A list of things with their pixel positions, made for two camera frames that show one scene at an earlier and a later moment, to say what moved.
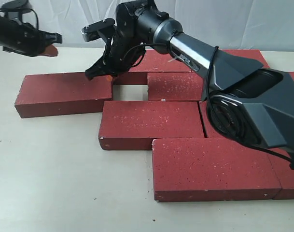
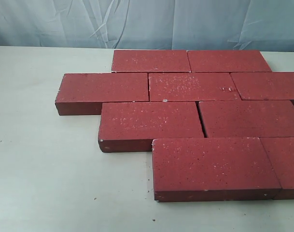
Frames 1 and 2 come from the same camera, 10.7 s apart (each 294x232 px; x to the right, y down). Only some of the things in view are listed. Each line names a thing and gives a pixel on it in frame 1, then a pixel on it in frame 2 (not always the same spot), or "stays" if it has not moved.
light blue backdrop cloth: (239, 24) stays
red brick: (133, 125) stays
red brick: (60, 94) → (84, 94)
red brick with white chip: (174, 86) stays
